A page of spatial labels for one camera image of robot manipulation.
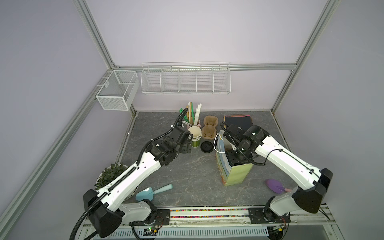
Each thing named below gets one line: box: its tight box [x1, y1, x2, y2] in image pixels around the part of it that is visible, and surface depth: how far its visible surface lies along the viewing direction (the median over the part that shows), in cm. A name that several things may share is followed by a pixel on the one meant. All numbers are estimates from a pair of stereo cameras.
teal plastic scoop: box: [135, 184, 173, 201], surface depth 82 cm
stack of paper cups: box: [188, 126, 202, 148], surface depth 94 cm
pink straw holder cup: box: [188, 118, 202, 128], surface depth 103 cm
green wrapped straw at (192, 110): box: [191, 102, 195, 124], surface depth 101 cm
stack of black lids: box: [200, 141, 214, 154], surface depth 101 cm
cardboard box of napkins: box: [223, 115, 253, 130], surface depth 111 cm
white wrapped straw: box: [193, 103, 202, 126], surface depth 101 cm
